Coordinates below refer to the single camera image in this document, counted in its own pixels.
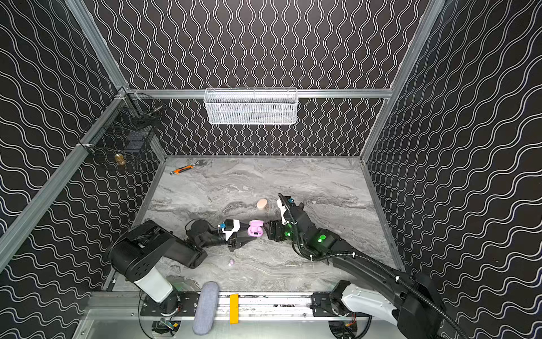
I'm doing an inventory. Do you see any purple earbud charging case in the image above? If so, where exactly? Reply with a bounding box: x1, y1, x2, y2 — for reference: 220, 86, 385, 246
247, 220, 265, 237

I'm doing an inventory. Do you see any pink earbud charging case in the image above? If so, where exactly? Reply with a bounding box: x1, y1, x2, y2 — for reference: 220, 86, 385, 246
256, 199, 269, 210

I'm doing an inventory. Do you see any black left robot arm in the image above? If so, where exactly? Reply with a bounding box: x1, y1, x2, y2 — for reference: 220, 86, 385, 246
108, 219, 256, 314

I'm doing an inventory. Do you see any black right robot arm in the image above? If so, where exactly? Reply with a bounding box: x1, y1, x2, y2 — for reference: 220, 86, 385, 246
277, 196, 446, 338

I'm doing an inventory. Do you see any yellow tape strip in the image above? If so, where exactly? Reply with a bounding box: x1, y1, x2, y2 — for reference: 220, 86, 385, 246
230, 294, 239, 325

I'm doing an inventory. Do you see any grey foam roller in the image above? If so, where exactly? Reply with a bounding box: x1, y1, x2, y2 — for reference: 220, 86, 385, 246
193, 282, 220, 336

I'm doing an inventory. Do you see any brass fitting in basket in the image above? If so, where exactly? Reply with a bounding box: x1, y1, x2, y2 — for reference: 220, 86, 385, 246
114, 153, 126, 167

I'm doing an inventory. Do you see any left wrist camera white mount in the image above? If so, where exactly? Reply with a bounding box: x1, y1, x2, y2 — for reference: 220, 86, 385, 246
217, 219, 241, 242

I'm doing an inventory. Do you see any adjustable wrench orange handle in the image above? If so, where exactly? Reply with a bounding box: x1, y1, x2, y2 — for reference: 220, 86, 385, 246
169, 160, 209, 175

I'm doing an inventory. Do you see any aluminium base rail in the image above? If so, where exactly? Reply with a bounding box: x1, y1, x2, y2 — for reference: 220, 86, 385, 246
84, 290, 390, 321

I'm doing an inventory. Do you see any white mesh wall basket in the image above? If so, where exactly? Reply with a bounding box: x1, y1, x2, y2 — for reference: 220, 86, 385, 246
203, 94, 299, 125

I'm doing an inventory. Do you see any black wire wall basket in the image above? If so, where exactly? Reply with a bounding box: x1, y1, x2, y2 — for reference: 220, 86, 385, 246
88, 93, 166, 172

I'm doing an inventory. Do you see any aluminium horizontal back rail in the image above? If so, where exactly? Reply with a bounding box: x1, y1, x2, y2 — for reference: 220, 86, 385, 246
129, 88, 392, 99

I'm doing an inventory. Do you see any black corrugated cable right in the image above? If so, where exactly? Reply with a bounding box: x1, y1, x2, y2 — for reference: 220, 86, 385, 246
277, 193, 471, 339

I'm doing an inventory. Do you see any aluminium left side rail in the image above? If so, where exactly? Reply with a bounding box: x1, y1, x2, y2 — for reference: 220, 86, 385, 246
1, 88, 127, 269

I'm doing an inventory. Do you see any aluminium corner post left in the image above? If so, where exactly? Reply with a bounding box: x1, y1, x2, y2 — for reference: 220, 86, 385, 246
65, 0, 129, 89

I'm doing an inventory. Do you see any aluminium corner post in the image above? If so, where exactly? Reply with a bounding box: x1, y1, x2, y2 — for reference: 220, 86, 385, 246
361, 0, 445, 163
65, 0, 129, 89

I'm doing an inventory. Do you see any aluminium corner post right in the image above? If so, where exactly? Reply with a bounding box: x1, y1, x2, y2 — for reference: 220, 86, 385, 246
361, 0, 445, 163

